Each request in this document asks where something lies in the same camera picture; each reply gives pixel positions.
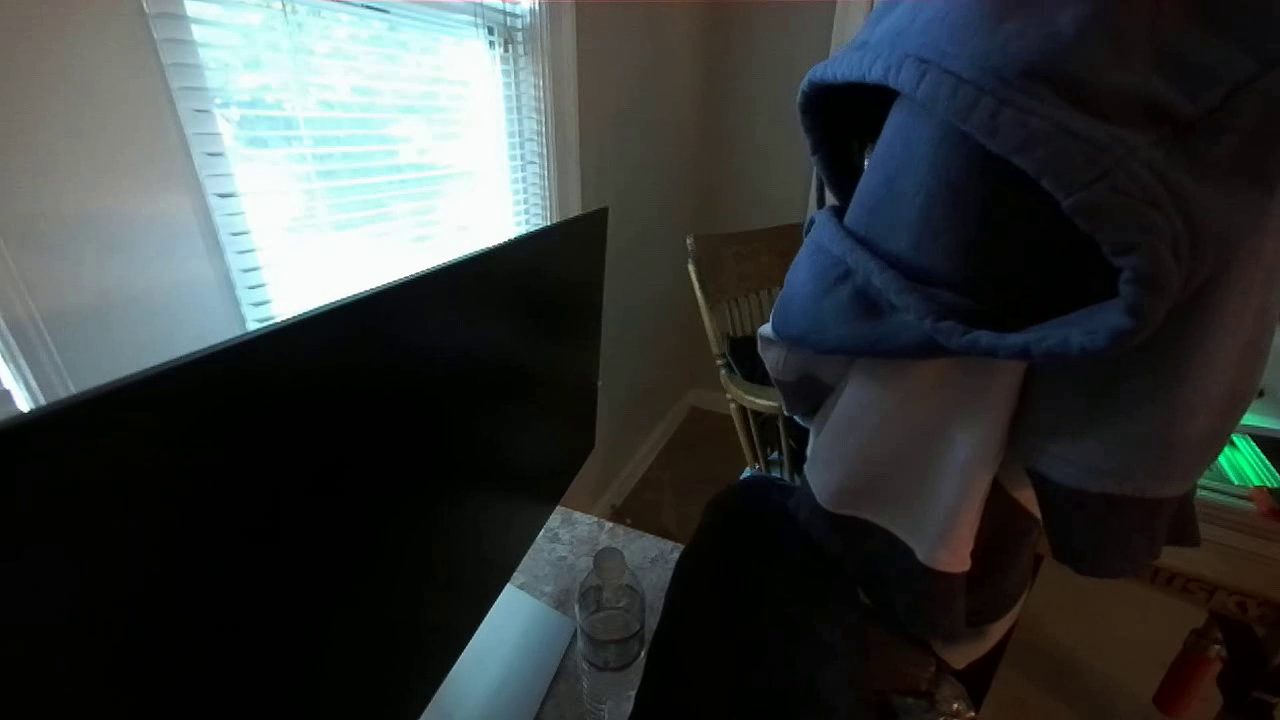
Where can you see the blue and white jersey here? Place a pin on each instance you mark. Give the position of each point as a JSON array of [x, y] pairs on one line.
[[1033, 298]]

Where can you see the aluminium rail robot base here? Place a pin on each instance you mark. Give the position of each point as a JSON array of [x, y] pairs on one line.
[[1249, 461]]

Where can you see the wooden chair with blue cushion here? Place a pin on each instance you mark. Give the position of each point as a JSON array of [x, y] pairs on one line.
[[733, 287]]

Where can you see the clear plastic water bottle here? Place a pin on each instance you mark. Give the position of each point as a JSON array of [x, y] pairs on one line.
[[611, 613]]

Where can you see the black flat screen tv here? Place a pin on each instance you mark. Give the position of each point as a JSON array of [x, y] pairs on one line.
[[306, 522]]

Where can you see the white window blinds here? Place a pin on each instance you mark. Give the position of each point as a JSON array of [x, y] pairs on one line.
[[357, 142]]

